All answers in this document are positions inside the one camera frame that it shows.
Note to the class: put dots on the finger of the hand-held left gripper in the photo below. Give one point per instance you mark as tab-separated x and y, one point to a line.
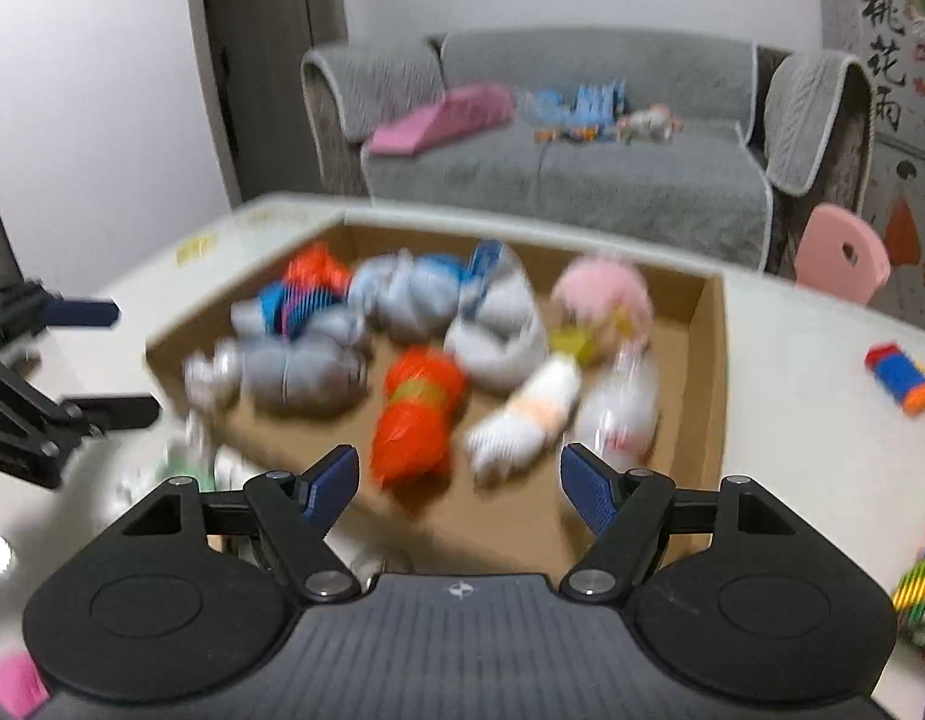
114	411
84	313

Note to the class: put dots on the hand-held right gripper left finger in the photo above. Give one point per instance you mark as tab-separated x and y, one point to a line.
331	484

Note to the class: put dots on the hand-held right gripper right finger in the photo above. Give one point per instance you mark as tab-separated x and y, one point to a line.
586	487

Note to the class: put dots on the brown cardboard box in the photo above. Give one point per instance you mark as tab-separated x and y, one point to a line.
507	514

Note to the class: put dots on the clear plastic bundle red print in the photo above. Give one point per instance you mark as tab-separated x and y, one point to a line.
620	405

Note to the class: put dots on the clear plastic wrap bundle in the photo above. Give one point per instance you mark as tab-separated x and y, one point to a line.
211	375

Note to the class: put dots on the orange mesh bundle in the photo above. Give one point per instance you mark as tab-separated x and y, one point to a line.
417	420
312	270

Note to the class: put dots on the grey sock bundle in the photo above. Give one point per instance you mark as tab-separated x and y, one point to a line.
305	379

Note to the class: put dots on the blue striped sock bundle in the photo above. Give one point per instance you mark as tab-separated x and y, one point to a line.
282	311

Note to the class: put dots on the light pink plush toy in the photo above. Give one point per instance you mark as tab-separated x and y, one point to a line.
601	296

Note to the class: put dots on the light blue sock bundle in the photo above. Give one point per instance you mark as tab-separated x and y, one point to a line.
410	296

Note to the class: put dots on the white desktop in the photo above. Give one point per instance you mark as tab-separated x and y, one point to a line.
792	420

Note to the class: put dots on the white green packet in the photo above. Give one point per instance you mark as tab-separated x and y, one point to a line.
185	457

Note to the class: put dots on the white blue sock bundle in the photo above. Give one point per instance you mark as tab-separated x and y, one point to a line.
496	345

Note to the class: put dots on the grey sofa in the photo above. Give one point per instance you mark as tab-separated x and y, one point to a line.
582	180

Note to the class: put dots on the dark wooden door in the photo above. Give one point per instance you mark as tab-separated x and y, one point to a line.
267	52

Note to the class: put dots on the blue orange toy block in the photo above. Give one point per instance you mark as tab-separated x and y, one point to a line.
901	379

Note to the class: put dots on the pink plastic chair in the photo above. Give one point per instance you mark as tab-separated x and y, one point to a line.
837	255

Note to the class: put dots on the white pink toy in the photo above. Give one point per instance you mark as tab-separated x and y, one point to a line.
650	122

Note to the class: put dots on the pink cushion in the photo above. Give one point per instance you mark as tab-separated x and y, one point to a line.
447	116

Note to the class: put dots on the blue toy package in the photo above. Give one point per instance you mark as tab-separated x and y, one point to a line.
594	101

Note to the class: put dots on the fridge with flower stickers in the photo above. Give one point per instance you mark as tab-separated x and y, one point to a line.
905	165

